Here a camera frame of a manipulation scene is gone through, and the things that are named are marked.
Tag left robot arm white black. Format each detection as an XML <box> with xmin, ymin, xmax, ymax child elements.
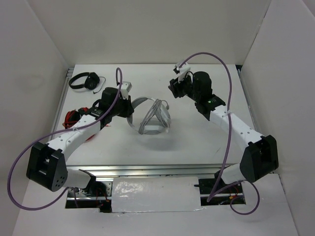
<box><xmin>26</xmin><ymin>82</ymin><xmax>134</xmax><ymax>196</ymax></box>

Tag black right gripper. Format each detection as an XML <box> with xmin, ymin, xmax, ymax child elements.
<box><xmin>168</xmin><ymin>72</ymin><xmax>200</xmax><ymax>101</ymax></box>

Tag red black headphones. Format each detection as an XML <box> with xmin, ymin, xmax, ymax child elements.
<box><xmin>63</xmin><ymin>107</ymin><xmax>111</xmax><ymax>142</ymax></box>

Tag front aluminium rail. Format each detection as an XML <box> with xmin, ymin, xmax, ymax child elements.
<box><xmin>66</xmin><ymin>163</ymin><xmax>237</xmax><ymax>179</ymax></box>

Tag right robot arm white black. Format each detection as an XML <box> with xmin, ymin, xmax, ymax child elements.
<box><xmin>168</xmin><ymin>71</ymin><xmax>279</xmax><ymax>195</ymax></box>

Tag white over-ear headphones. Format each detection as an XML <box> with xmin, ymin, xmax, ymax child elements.
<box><xmin>127</xmin><ymin>96</ymin><xmax>171</xmax><ymax>135</ymax></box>

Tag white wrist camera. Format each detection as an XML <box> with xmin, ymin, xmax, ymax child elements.
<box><xmin>120</xmin><ymin>82</ymin><xmax>132</xmax><ymax>100</ymax></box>
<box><xmin>173</xmin><ymin>62</ymin><xmax>190</xmax><ymax>83</ymax></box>

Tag white foil-covered panel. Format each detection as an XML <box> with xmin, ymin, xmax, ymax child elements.
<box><xmin>111</xmin><ymin>177</ymin><xmax>201</xmax><ymax>213</ymax></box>

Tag black on-ear headphones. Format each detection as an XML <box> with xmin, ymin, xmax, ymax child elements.
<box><xmin>68</xmin><ymin>72</ymin><xmax>106</xmax><ymax>94</ymax></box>

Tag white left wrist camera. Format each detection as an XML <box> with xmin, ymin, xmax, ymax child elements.
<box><xmin>120</xmin><ymin>82</ymin><xmax>132</xmax><ymax>100</ymax></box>

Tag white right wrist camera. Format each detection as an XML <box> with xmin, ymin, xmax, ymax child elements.
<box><xmin>173</xmin><ymin>62</ymin><xmax>190</xmax><ymax>83</ymax></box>

